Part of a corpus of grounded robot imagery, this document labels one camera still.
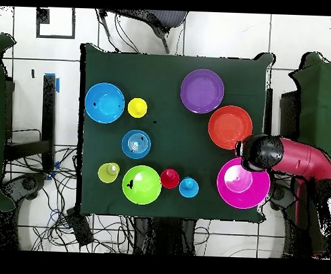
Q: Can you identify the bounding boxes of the pink plastic bowl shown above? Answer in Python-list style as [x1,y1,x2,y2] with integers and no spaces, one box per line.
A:
[215,156,271,211]

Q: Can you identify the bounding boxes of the small dark blue bowl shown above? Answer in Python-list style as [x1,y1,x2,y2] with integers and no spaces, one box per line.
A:
[120,129,152,160]

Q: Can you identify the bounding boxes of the dark green table cloth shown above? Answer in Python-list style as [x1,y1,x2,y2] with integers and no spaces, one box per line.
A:
[74,42,275,225]

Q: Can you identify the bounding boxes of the yellow plastic cup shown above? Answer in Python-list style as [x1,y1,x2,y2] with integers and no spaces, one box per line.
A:
[127,97,148,119]

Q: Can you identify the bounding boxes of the red plastic cup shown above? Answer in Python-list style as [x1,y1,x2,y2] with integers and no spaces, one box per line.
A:
[160,168,181,189]

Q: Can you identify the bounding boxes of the blue plastic cup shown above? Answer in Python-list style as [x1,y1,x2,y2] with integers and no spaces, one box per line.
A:
[178,176,200,199]

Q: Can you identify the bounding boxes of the green plastic bowl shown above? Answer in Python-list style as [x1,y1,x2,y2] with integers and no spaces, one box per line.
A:
[121,164,163,206]

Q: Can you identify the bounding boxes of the purple plastic bowl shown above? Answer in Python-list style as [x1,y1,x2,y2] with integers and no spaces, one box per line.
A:
[179,67,226,115]

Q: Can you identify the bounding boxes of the orange plastic bowl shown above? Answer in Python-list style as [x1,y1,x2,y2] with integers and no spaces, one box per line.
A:
[207,104,254,151]

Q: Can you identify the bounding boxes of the large light blue bowl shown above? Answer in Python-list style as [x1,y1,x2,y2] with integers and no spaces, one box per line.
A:
[83,81,127,125]

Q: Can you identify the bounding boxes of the translucent yellow-green plastic cup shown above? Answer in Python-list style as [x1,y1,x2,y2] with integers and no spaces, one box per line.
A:
[97,161,121,185]

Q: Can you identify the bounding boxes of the grey office chair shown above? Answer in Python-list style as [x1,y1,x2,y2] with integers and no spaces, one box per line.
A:
[97,8,190,55]

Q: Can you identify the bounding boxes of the black power strip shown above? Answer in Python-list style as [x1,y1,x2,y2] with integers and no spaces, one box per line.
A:
[64,206,95,248]

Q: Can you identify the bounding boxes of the black floor device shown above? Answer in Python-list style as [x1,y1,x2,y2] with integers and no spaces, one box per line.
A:
[1,170,48,204]
[268,183,298,212]

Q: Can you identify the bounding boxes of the black metal frame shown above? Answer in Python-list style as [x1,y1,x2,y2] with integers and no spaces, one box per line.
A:
[3,72,59,175]
[263,88,301,150]

